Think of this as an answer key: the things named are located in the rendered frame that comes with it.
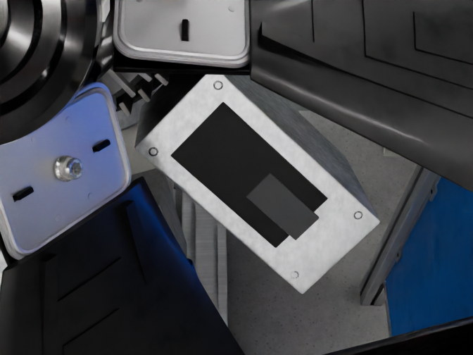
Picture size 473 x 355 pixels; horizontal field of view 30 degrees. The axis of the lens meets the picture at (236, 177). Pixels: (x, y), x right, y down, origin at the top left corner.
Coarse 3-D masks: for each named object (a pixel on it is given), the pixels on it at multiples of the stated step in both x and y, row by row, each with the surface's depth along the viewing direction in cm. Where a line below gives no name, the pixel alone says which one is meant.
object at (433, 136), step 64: (256, 0) 42; (320, 0) 42; (384, 0) 43; (448, 0) 43; (256, 64) 40; (320, 64) 41; (384, 64) 42; (448, 64) 42; (384, 128) 41; (448, 128) 42
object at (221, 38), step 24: (120, 0) 41; (144, 0) 41; (168, 0) 42; (192, 0) 42; (216, 0) 42; (240, 0) 42; (120, 24) 40; (144, 24) 41; (168, 24) 41; (192, 24) 41; (216, 24) 41; (240, 24) 42; (120, 48) 40; (144, 48) 40; (168, 48) 40; (192, 48) 40; (216, 48) 41; (240, 48) 41
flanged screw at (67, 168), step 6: (66, 156) 45; (60, 162) 44; (66, 162) 44; (72, 162) 44; (78, 162) 44; (60, 168) 44; (66, 168) 44; (72, 168) 45; (78, 168) 45; (60, 174) 44; (66, 174) 44; (72, 174) 44; (78, 174) 44; (66, 180) 45
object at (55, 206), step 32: (96, 96) 46; (64, 128) 45; (96, 128) 47; (0, 160) 42; (32, 160) 43; (96, 160) 47; (0, 192) 42; (32, 192) 44; (64, 192) 45; (96, 192) 47; (0, 224) 42; (32, 224) 44; (64, 224) 45
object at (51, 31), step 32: (0, 0) 37; (32, 0) 36; (64, 0) 36; (96, 0) 36; (0, 32) 37; (32, 32) 36; (64, 32) 37; (96, 32) 36; (0, 64) 37; (32, 64) 37; (64, 64) 37; (96, 64) 48; (0, 96) 38; (32, 96) 37; (64, 96) 37; (0, 128) 37; (32, 128) 38
